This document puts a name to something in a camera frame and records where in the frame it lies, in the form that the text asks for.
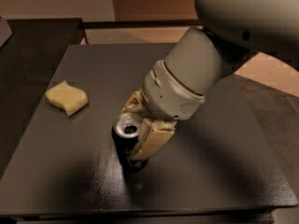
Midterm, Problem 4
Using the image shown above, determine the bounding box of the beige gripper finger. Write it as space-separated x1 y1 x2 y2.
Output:
129 119 176 161
121 90 150 116

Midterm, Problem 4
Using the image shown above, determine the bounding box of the black pepsi can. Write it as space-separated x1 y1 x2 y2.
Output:
112 113 149 173

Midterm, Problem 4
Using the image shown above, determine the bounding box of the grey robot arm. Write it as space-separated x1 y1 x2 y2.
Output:
123 0 299 161

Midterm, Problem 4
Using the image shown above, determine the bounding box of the yellow sponge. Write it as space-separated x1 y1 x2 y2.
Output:
46 81 89 117

